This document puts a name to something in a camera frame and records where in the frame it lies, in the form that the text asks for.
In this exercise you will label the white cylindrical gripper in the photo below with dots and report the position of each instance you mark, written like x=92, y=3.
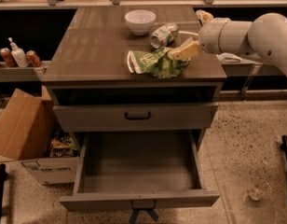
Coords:
x=209, y=32

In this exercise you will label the green jalapeno chip bag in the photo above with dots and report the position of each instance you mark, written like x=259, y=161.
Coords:
x=156, y=63

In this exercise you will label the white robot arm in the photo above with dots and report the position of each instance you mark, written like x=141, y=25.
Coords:
x=263, y=40

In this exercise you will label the grey drawer cabinet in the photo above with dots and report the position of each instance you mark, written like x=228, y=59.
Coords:
x=90, y=67

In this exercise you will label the closed upper drawer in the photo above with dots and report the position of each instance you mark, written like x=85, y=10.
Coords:
x=118, y=118

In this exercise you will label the open middle drawer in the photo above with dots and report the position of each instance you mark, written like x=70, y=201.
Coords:
x=138, y=170

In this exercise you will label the crushed white soda can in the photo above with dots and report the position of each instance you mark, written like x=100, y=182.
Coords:
x=164, y=35

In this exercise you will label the folded white cloth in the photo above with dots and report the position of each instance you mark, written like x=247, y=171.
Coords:
x=228, y=58

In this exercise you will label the white ceramic bowl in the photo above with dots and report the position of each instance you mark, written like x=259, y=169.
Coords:
x=140, y=21

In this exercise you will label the grey side shelf right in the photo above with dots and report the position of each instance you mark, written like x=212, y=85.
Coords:
x=251, y=81

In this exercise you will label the grey side shelf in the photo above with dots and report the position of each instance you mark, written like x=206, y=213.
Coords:
x=17, y=74
x=251, y=81

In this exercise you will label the red soda can right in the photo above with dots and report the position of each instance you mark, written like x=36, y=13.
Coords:
x=33, y=58

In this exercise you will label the red soda can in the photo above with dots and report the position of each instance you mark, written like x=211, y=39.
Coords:
x=33, y=58
x=7, y=57

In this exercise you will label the clear glass on floor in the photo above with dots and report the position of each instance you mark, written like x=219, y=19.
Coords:
x=260, y=191

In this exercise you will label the snack bags in box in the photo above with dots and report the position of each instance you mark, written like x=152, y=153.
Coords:
x=62, y=144

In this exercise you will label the white pump bottle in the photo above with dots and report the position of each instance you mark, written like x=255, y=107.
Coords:
x=18, y=54

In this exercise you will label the red soda can left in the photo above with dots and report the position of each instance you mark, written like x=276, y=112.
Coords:
x=7, y=57

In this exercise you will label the brown cardboard box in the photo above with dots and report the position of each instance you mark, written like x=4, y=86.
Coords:
x=26, y=131

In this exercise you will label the grey side shelf left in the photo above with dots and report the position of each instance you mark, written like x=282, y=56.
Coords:
x=17, y=74

